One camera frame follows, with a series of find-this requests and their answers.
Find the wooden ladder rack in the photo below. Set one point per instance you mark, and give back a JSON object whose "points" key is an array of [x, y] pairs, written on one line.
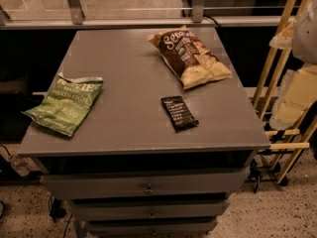
{"points": [[293, 119]]}

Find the middle grey drawer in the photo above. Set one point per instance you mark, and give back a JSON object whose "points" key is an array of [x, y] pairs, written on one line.
{"points": [[149, 210]]}

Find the grey drawer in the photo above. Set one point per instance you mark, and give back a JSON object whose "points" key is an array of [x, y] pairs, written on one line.
{"points": [[152, 228], [149, 210], [95, 186]]}

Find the green jalapeno chip bag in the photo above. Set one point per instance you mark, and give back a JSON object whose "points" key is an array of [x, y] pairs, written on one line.
{"points": [[67, 104]]}

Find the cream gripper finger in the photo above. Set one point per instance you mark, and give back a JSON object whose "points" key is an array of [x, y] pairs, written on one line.
{"points": [[283, 39]]}

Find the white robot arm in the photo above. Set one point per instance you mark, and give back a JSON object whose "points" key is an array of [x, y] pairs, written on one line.
{"points": [[300, 35]]}

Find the black snack bar wrapper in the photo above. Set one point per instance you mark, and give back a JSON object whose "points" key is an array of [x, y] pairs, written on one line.
{"points": [[179, 114]]}

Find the top grey drawer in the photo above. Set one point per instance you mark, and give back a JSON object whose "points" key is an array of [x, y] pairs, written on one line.
{"points": [[95, 186]]}

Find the grey drawer cabinet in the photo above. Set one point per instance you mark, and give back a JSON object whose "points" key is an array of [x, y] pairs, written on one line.
{"points": [[128, 131]]}

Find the black box on left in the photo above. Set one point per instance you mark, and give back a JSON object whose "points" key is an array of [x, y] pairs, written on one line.
{"points": [[13, 123]]}

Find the brown multigrain chip bag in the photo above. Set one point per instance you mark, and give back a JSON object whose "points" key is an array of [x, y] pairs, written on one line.
{"points": [[188, 58]]}

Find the bottom grey drawer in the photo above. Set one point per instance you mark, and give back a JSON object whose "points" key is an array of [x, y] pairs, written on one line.
{"points": [[152, 228]]}

